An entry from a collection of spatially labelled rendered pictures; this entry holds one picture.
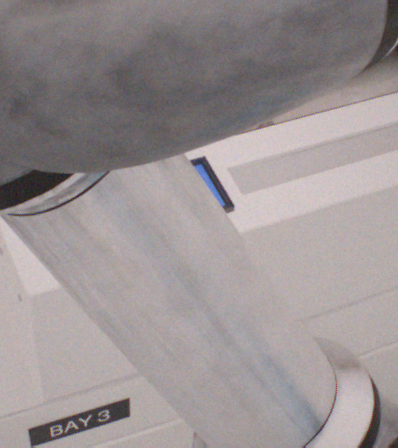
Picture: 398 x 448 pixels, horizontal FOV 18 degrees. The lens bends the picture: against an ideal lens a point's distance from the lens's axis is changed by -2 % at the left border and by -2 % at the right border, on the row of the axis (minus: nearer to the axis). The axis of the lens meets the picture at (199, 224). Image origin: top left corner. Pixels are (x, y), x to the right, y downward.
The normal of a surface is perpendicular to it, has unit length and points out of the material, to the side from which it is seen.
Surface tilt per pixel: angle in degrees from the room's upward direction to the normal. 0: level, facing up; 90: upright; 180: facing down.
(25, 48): 65
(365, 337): 90
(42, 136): 98
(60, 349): 90
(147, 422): 90
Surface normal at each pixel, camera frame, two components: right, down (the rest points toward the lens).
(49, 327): 0.39, 0.70
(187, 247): 0.68, 0.25
